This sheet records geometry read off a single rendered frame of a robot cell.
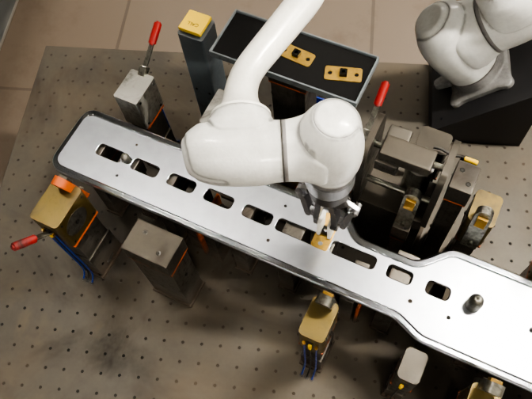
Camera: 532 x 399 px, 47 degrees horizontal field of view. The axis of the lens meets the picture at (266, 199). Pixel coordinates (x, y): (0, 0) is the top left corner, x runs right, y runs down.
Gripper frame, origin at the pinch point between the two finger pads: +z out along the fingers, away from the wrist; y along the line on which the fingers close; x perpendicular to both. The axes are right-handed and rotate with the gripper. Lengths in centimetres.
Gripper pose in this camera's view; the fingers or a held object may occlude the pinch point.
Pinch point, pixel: (326, 224)
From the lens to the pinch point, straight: 129.5
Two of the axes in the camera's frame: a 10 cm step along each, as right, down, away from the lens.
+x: -4.3, 8.3, -3.6
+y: -9.0, -3.7, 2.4
